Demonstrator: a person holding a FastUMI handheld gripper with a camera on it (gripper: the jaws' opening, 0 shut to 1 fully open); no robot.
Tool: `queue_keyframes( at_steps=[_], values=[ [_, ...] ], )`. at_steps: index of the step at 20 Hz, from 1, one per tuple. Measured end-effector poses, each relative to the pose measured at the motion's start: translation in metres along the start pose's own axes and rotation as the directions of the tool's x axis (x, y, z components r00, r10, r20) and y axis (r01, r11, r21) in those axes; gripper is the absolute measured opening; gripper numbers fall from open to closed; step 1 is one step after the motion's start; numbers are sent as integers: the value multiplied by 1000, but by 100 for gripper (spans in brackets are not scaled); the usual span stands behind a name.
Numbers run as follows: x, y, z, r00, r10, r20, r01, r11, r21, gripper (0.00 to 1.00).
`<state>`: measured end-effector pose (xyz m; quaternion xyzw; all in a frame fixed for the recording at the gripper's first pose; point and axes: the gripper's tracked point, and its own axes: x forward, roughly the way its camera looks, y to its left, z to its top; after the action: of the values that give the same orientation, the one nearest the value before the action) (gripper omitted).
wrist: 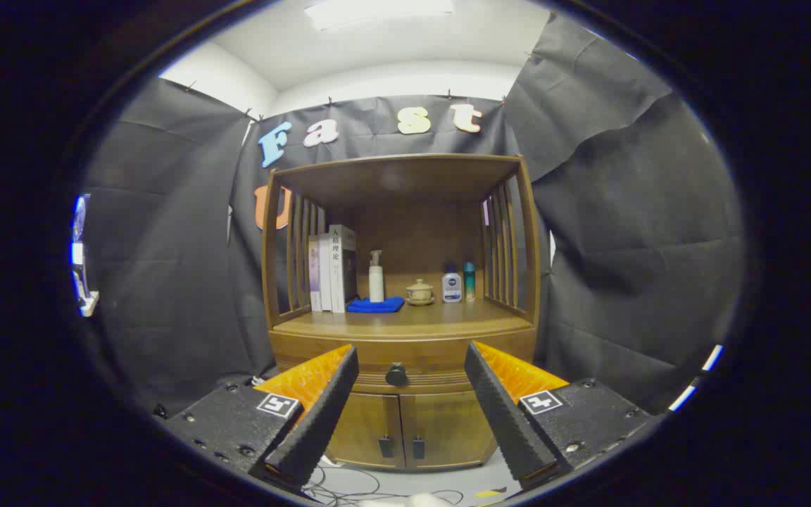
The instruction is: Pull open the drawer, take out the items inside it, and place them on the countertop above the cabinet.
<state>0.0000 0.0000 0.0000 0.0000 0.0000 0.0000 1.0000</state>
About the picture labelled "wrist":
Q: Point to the white lotion bottle blue cap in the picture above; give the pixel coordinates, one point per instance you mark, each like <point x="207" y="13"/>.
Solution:
<point x="452" y="289"/>

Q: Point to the black drawer knob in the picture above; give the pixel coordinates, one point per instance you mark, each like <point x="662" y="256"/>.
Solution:
<point x="396" y="374"/>

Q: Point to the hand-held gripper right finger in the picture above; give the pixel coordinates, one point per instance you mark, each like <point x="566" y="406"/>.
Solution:
<point x="504" y="422"/>

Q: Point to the wooden cabinet door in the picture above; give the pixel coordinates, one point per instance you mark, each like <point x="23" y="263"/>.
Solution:
<point x="370" y="429"/>
<point x="448" y="429"/>

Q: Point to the wooden cabinet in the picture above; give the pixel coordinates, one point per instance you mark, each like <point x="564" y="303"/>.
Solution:
<point x="405" y="176"/>

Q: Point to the white pump bottle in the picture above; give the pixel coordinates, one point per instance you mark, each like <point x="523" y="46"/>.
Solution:
<point x="376" y="285"/>

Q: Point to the blue folded cloth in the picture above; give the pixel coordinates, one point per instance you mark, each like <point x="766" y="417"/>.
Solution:
<point x="375" y="305"/>

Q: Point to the purple spine book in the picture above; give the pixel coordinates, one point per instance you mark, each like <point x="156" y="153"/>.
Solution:
<point x="313" y="274"/>

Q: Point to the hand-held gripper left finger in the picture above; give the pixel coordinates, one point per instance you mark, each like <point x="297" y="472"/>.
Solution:
<point x="321" y="422"/>

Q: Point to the wooden drawer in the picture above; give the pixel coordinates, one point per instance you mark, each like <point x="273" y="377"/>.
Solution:
<point x="434" y="355"/>

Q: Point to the teal slim bottle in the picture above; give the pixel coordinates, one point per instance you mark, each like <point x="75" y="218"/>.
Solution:
<point x="469" y="282"/>

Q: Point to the beige lidded teacup with saucer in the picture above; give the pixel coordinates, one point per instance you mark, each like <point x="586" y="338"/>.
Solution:
<point x="419" y="292"/>

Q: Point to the wooden countertop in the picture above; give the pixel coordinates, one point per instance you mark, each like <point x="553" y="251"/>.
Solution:
<point x="448" y="320"/>

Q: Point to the white spine dark cover book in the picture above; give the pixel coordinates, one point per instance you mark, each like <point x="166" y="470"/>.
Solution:
<point x="338" y="271"/>

